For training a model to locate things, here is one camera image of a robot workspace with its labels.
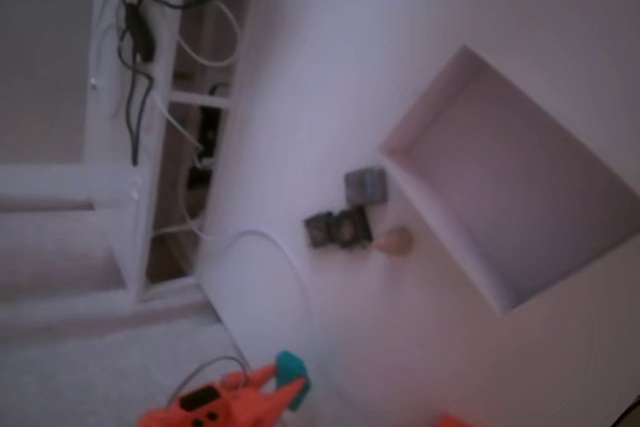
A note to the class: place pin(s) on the orange gripper body black servo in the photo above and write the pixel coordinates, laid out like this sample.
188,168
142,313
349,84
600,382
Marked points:
239,399

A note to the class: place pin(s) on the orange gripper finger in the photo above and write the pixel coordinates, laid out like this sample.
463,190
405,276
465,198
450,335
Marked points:
262,376
282,399

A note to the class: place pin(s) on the green cube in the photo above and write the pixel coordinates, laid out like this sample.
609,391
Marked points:
290,364

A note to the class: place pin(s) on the white cardboard box bin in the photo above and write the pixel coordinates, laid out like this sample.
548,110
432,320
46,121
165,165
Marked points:
510,182

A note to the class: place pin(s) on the black box clear lid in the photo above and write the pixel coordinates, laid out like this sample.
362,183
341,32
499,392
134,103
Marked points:
316,232
350,229

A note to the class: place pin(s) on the small beige bear figurine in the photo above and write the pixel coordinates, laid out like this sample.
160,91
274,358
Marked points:
397,241

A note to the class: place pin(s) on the small silver tin case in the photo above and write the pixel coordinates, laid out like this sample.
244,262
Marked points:
365,186

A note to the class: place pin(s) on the white shelf rack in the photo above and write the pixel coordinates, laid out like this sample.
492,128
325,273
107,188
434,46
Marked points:
107,122

